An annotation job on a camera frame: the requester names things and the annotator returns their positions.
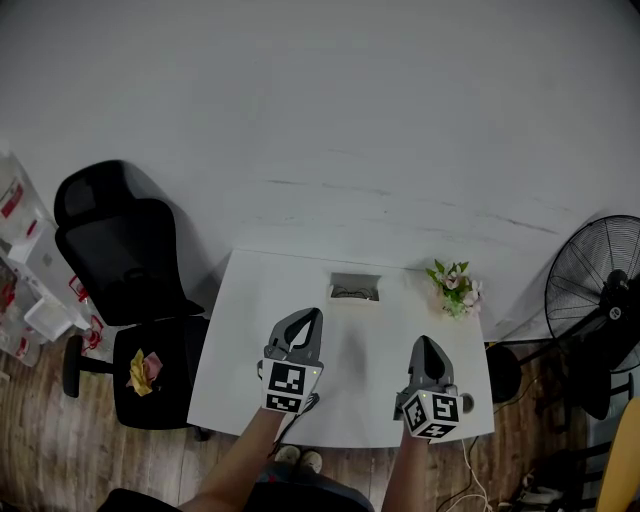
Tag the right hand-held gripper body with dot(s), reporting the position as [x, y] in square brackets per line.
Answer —
[432, 410]

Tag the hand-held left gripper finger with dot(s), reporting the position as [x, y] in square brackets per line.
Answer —
[316, 345]
[282, 330]

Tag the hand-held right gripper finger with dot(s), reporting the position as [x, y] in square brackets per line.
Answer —
[447, 375]
[414, 370]

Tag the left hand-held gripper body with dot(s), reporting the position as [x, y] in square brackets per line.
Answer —
[287, 382]

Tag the person's right forearm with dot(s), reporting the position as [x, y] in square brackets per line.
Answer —
[410, 475]

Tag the person's left forearm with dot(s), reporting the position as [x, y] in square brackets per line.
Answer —
[240, 460]

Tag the thin-framed eyeglasses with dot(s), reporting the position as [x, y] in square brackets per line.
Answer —
[352, 292]

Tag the beige slipper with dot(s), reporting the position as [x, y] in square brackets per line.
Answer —
[311, 460]
[287, 454]

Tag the potted pink flowers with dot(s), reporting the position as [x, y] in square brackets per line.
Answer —
[456, 290]

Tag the person's dark clothing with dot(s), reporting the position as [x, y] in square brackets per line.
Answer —
[310, 495]

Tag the pink crumpled cloth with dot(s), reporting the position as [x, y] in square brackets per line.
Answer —
[154, 362]

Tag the white grey device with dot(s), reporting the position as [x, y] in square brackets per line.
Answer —
[542, 495]

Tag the yellow crumpled cloth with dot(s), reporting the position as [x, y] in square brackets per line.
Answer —
[141, 375]

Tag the small black office chair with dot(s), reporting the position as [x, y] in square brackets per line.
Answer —
[602, 395]

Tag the black standing fan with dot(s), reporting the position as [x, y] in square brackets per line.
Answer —
[595, 290]

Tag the black mesh office chair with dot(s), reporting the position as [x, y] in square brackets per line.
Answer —
[125, 250]

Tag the round orange table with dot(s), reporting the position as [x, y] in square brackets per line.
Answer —
[622, 460]

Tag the white plastic tray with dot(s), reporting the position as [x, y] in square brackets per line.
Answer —
[47, 320]

